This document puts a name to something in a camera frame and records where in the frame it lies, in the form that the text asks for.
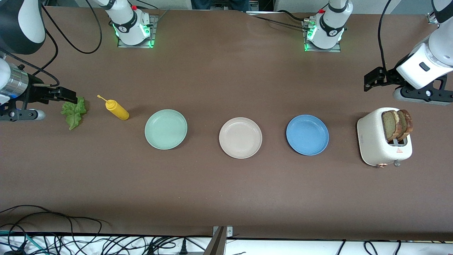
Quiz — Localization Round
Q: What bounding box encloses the grey metal base plate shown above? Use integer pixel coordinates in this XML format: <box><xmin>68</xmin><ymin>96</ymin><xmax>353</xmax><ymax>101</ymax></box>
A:
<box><xmin>302</xmin><ymin>19</ymin><xmax>342</xmax><ymax>53</ymax></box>
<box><xmin>117</xmin><ymin>15</ymin><xmax>159</xmax><ymax>49</ymax></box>

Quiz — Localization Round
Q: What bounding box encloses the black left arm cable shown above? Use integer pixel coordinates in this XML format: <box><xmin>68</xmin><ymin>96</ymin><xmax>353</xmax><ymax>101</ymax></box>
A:
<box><xmin>377</xmin><ymin>0</ymin><xmax>394</xmax><ymax>71</ymax></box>

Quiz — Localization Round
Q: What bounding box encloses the white toaster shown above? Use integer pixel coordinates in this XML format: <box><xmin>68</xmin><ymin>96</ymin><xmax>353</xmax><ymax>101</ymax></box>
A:
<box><xmin>357</xmin><ymin>107</ymin><xmax>413</xmax><ymax>168</ymax></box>

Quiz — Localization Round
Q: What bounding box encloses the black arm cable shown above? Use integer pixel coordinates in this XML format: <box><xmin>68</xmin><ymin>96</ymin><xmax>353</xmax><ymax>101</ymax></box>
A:
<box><xmin>377</xmin><ymin>0</ymin><xmax>394</xmax><ymax>71</ymax></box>
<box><xmin>0</xmin><ymin>0</ymin><xmax>104</xmax><ymax>88</ymax></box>

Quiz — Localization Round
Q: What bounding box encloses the pale green plate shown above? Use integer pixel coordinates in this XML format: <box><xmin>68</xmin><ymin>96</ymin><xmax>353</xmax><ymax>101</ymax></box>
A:
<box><xmin>144</xmin><ymin>109</ymin><xmax>188</xmax><ymax>150</ymax></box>

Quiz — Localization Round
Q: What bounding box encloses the long black cable loop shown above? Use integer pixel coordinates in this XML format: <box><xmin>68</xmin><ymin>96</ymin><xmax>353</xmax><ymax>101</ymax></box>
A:
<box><xmin>0</xmin><ymin>205</ymin><xmax>107</xmax><ymax>255</ymax></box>

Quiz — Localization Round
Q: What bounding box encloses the teal cable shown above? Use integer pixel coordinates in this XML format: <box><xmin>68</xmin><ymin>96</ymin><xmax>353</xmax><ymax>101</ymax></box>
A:
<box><xmin>0</xmin><ymin>230</ymin><xmax>48</xmax><ymax>255</ymax></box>

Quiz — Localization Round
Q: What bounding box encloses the black cable bundle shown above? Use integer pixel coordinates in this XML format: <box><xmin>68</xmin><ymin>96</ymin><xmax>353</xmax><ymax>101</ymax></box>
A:
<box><xmin>46</xmin><ymin>234</ymin><xmax>213</xmax><ymax>255</ymax></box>

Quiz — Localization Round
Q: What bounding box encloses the green lettuce leaf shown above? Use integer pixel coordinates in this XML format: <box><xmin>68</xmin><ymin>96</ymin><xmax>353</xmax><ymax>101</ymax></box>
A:
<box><xmin>60</xmin><ymin>97</ymin><xmax>87</xmax><ymax>131</ymax></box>

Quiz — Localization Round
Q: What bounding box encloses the grey metal table bracket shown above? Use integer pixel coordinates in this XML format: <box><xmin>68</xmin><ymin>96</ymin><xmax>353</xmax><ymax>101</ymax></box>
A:
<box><xmin>203</xmin><ymin>226</ymin><xmax>234</xmax><ymax>255</ymax></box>

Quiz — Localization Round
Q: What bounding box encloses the black base cable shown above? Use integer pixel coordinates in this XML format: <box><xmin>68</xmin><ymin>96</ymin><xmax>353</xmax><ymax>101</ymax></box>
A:
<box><xmin>246</xmin><ymin>10</ymin><xmax>315</xmax><ymax>30</ymax></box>

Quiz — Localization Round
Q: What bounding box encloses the beige plate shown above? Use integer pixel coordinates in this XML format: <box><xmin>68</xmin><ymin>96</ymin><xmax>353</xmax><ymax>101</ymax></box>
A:
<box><xmin>219</xmin><ymin>117</ymin><xmax>263</xmax><ymax>159</ymax></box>

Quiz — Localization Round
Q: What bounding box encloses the person in blue jeans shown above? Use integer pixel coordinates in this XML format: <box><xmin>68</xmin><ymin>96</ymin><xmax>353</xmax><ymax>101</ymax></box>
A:
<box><xmin>190</xmin><ymin>0</ymin><xmax>252</xmax><ymax>13</ymax></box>

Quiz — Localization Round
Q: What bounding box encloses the blue plate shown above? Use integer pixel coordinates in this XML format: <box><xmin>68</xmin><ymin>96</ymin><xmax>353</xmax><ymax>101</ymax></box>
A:
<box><xmin>286</xmin><ymin>114</ymin><xmax>329</xmax><ymax>156</ymax></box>

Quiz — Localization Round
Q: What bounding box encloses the brown toasted bread slice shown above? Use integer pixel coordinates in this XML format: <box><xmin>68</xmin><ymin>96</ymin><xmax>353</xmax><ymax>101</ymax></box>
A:
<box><xmin>382</xmin><ymin>110</ymin><xmax>402</xmax><ymax>141</ymax></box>
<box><xmin>396</xmin><ymin>109</ymin><xmax>413</xmax><ymax>141</ymax></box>

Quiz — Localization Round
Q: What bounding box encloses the yellow mustard squeeze bottle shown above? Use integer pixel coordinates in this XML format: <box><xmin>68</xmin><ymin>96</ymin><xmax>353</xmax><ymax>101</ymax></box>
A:
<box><xmin>97</xmin><ymin>94</ymin><xmax>130</xmax><ymax>121</ymax></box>

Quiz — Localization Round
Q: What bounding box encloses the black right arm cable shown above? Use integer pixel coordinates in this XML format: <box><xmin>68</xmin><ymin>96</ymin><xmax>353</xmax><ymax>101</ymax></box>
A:
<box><xmin>0</xmin><ymin>0</ymin><xmax>104</xmax><ymax>88</ymax></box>

